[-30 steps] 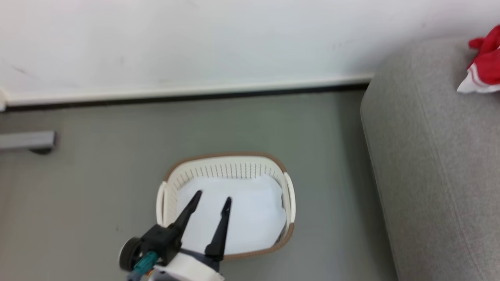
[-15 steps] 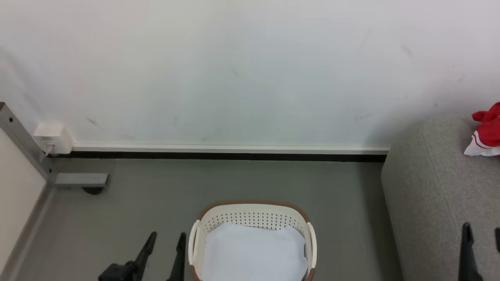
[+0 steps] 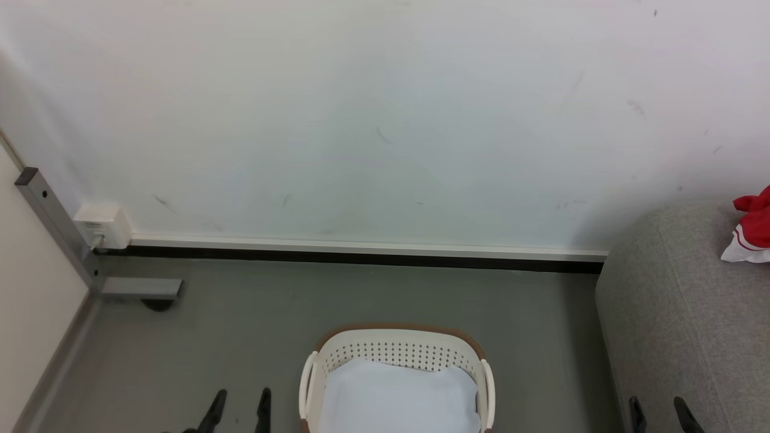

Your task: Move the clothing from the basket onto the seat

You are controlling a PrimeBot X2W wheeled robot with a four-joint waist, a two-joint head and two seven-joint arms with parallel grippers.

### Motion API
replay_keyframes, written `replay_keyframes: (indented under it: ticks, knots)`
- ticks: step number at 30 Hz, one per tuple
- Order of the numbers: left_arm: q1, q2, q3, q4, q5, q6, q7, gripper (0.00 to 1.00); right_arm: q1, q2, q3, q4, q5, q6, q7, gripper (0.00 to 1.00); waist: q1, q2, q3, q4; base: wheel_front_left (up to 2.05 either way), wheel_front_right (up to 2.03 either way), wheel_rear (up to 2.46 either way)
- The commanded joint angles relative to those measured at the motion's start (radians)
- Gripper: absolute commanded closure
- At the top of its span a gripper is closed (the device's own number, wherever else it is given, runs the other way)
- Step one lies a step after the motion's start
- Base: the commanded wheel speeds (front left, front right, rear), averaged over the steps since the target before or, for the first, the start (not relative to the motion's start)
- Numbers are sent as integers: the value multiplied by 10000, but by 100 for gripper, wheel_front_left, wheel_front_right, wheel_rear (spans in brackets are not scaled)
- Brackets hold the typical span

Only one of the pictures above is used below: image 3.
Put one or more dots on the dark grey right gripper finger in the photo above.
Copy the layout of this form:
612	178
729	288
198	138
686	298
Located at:
637	418
686	418

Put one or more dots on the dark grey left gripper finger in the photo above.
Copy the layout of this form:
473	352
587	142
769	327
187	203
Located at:
263	412
213	415

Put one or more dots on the red and white garment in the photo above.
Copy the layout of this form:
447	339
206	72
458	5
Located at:
755	231

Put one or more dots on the grey fabric sofa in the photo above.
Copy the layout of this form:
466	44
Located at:
680	337

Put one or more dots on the black caster wheel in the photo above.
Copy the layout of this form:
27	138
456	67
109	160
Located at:
157	305

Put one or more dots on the plain white cloth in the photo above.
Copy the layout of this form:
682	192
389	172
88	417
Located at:
400	400

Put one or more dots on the white perforated laundry basket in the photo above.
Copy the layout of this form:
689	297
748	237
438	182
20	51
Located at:
391	346

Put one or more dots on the grey metal foot bar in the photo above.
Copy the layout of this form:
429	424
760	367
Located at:
141	288

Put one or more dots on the black baseboard strip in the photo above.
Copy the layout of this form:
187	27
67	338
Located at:
361	259

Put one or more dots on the cream partition panel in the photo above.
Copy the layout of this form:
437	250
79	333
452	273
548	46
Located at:
30	288

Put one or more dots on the white wall socket box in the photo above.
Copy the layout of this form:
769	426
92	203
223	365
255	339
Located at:
105	222

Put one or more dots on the grey metal frame post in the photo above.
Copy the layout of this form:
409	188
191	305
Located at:
57	222

